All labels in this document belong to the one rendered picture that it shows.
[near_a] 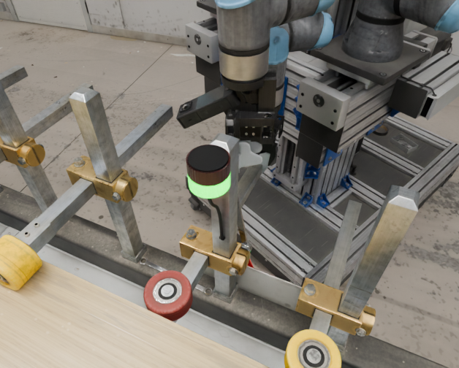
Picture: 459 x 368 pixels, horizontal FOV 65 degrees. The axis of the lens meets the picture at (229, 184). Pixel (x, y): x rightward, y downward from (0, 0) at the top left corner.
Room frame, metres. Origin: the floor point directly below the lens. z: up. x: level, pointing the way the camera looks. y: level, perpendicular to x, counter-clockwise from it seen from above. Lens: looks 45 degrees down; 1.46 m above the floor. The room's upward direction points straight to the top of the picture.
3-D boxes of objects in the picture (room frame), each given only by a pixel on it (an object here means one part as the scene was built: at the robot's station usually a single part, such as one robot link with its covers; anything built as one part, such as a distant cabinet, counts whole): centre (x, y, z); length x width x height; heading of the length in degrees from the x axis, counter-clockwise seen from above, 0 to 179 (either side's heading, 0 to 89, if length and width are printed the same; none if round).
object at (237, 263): (0.42, 0.03, 0.85); 0.14 x 0.06 x 0.05; 65
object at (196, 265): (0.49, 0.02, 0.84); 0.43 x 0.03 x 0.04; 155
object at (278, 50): (0.70, -0.08, 1.12); 0.09 x 0.08 x 0.11; 16
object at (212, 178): (0.37, 0.03, 1.13); 0.06 x 0.06 x 0.02
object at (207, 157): (0.37, 0.03, 1.03); 0.06 x 0.06 x 0.22; 65
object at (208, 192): (0.37, 0.03, 1.10); 0.06 x 0.06 x 0.02
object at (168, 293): (0.30, 0.10, 0.85); 0.08 x 0.08 x 0.11
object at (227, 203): (0.41, 0.01, 0.90); 0.04 x 0.04 x 0.48; 65
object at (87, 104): (0.52, 0.24, 0.92); 0.04 x 0.04 x 0.48; 65
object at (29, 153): (0.63, 0.48, 0.95); 0.14 x 0.06 x 0.05; 65
